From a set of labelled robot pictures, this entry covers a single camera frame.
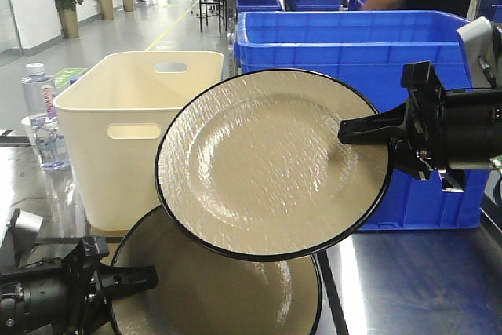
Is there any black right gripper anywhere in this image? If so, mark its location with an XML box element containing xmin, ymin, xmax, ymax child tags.
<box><xmin>337</xmin><ymin>61</ymin><xmax>501</xmax><ymax>192</ymax></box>

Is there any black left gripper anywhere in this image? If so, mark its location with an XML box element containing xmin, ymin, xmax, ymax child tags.
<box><xmin>1</xmin><ymin>235</ymin><xmax>159</xmax><ymax>334</ymax></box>

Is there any beige plate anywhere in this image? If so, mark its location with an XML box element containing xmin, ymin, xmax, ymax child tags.
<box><xmin>155</xmin><ymin>69</ymin><xmax>392</xmax><ymax>261</ymax></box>
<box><xmin>112</xmin><ymin>207</ymin><xmax>322</xmax><ymax>334</ymax></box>

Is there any large blue plastic crate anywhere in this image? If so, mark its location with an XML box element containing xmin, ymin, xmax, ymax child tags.
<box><xmin>233</xmin><ymin>11</ymin><xmax>489</xmax><ymax>231</ymax></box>

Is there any cream plastic bin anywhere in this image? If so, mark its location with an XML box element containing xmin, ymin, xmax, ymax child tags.
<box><xmin>54</xmin><ymin>51</ymin><xmax>224</xmax><ymax>231</ymax></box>

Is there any clear water bottle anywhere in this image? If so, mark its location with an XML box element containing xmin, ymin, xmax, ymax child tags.
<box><xmin>21</xmin><ymin>62</ymin><xmax>70</xmax><ymax>171</ymax></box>

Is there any potted plant tan pot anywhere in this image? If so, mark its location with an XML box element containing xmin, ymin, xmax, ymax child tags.
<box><xmin>54</xmin><ymin>0</ymin><xmax>83</xmax><ymax>39</ymax></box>

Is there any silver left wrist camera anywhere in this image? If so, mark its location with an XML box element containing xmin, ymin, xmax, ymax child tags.
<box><xmin>7</xmin><ymin>208</ymin><xmax>43</xmax><ymax>264</ymax></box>

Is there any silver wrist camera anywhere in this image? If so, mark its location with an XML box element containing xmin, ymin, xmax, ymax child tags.
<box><xmin>457</xmin><ymin>16</ymin><xmax>501</xmax><ymax>89</ymax></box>
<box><xmin>7</xmin><ymin>208</ymin><xmax>43</xmax><ymax>264</ymax></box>

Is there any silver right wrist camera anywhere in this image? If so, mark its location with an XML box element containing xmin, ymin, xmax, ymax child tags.
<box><xmin>457</xmin><ymin>16</ymin><xmax>501</xmax><ymax>89</ymax></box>

